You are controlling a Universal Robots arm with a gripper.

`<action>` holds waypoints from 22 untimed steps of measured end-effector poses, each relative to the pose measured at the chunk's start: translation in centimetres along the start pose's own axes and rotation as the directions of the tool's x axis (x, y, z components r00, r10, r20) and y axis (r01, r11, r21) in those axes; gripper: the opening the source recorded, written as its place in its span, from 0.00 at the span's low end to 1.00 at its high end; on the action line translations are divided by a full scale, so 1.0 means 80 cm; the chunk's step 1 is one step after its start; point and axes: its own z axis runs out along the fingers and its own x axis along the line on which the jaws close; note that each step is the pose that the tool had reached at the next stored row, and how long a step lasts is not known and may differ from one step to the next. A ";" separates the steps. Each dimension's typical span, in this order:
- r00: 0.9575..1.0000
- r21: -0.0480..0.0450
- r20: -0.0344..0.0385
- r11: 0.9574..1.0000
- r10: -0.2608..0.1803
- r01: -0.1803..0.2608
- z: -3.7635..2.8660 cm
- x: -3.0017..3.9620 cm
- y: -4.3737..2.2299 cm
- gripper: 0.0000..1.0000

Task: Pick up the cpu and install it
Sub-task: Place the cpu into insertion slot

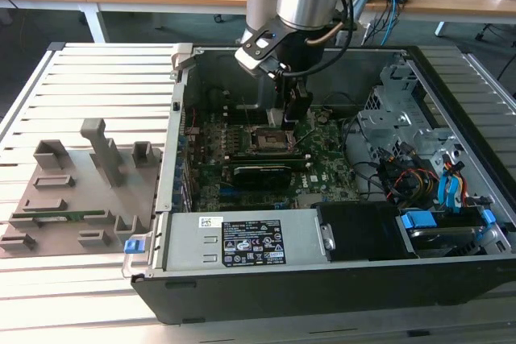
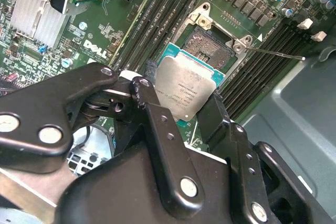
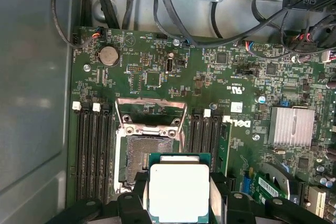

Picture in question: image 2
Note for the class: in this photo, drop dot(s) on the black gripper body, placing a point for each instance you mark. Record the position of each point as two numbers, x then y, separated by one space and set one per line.
113 195

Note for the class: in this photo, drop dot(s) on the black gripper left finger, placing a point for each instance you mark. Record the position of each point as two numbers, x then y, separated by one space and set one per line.
31 119

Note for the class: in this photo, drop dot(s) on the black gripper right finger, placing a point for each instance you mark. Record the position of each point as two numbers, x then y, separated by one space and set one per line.
239 145

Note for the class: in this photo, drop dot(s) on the silver CPU with green rim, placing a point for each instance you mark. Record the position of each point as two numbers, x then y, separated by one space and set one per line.
183 85

